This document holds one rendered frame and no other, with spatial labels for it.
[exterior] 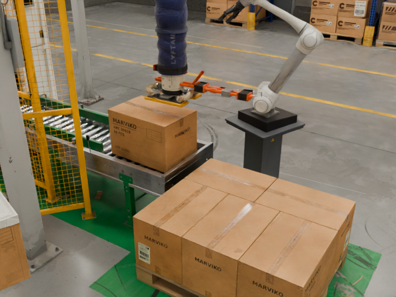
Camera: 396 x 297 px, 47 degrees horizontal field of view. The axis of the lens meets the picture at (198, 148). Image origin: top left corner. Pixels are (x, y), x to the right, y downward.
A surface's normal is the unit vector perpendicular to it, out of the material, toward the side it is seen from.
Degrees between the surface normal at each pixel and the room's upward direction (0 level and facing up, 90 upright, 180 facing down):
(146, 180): 90
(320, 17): 87
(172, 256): 90
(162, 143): 90
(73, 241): 0
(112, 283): 0
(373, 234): 0
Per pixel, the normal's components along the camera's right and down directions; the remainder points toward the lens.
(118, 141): -0.58, 0.36
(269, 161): 0.58, 0.36
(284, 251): 0.00, -0.89
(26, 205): 0.84, 0.25
